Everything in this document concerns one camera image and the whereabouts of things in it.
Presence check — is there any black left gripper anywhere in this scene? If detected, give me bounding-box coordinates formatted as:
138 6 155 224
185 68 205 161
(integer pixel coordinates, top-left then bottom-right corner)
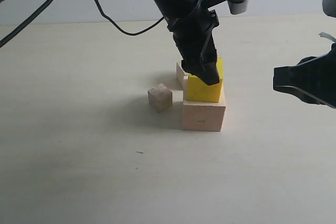
154 0 220 86

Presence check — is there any yellow painted wooden cube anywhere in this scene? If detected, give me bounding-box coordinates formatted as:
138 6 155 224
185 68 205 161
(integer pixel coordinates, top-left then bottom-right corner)
186 57 224 103

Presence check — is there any medium natural wooden cube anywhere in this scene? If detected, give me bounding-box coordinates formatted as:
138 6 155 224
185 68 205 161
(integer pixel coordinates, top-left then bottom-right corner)
176 62 188 90

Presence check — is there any large natural wooden cube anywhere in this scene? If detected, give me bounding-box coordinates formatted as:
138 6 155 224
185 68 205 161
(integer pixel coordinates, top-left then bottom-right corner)
182 88 226 132

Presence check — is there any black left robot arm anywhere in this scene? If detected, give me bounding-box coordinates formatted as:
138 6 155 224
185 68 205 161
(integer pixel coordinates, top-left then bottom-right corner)
1 0 220 86

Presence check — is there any small natural wooden cube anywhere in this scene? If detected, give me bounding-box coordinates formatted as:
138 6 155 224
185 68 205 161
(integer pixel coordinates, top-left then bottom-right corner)
148 83 173 113

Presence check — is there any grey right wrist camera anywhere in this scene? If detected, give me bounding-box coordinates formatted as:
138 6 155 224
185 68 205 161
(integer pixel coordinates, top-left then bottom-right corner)
322 0 336 18

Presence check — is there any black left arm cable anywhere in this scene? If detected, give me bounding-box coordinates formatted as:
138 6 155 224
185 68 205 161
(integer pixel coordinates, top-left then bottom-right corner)
0 0 169 49

